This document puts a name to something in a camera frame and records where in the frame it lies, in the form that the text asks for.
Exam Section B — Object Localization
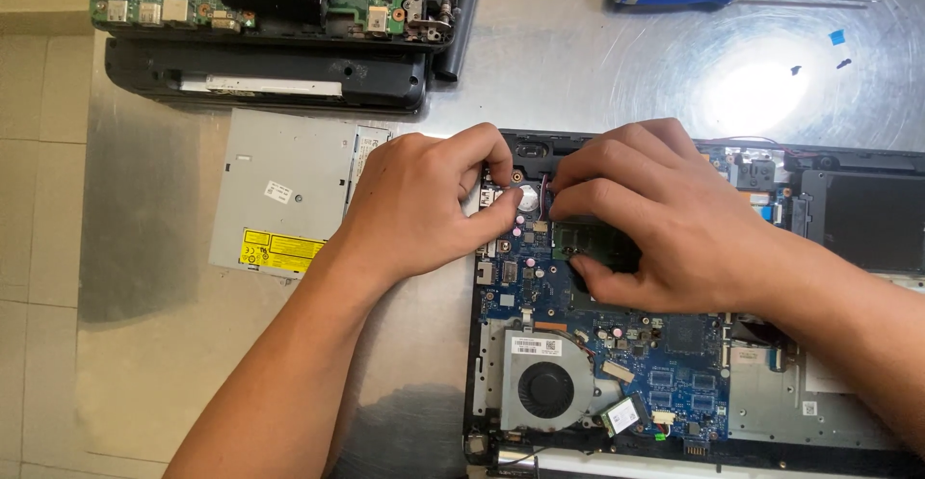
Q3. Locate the black open laptop base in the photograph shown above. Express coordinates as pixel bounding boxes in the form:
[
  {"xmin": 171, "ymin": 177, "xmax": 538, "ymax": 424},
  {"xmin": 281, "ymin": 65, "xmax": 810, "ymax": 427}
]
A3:
[{"xmin": 462, "ymin": 128, "xmax": 925, "ymax": 479}]

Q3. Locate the person's left hand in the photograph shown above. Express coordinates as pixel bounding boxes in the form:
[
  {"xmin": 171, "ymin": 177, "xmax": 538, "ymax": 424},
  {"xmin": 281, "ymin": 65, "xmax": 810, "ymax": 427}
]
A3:
[{"xmin": 334, "ymin": 123, "xmax": 525, "ymax": 285}]

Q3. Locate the grey laptop cooling fan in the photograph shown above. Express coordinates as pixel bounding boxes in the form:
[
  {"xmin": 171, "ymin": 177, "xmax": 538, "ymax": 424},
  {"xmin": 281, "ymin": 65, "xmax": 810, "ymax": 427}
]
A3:
[{"xmin": 500, "ymin": 331, "xmax": 624, "ymax": 434}]

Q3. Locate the person's right hand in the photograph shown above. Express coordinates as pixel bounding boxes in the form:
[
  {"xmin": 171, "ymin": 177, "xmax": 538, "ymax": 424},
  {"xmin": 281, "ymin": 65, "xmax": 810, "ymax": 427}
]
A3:
[{"xmin": 547, "ymin": 118, "xmax": 789, "ymax": 315}]

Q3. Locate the green memory module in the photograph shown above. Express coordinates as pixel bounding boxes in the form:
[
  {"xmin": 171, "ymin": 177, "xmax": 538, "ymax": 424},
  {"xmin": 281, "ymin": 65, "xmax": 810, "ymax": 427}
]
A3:
[{"xmin": 553, "ymin": 219, "xmax": 644, "ymax": 275}]

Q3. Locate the small wireless card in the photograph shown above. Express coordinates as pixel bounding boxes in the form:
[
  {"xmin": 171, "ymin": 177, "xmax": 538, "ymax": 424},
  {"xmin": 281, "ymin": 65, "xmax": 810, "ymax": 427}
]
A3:
[{"xmin": 600, "ymin": 395, "xmax": 646, "ymax": 438}]

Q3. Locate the silver metal bracket plate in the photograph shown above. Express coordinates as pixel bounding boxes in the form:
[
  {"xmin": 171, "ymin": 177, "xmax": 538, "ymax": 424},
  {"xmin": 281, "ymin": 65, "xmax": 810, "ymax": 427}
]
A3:
[{"xmin": 726, "ymin": 345, "xmax": 906, "ymax": 452}]

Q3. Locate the blue laptop motherboard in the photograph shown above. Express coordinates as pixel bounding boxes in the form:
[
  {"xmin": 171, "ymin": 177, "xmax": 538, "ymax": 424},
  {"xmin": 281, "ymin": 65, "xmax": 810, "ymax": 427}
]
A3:
[{"xmin": 473, "ymin": 168, "xmax": 796, "ymax": 445}]

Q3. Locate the black hard drive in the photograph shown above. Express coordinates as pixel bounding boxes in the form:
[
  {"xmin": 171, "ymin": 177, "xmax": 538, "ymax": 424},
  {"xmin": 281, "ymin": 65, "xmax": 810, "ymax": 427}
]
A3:
[{"xmin": 801, "ymin": 170, "xmax": 925, "ymax": 275}]

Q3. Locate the silver optical disc drive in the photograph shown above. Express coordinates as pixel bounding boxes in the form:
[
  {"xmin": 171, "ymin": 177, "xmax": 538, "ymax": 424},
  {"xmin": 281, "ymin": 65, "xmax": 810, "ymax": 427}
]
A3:
[{"xmin": 208, "ymin": 108, "xmax": 395, "ymax": 282}]

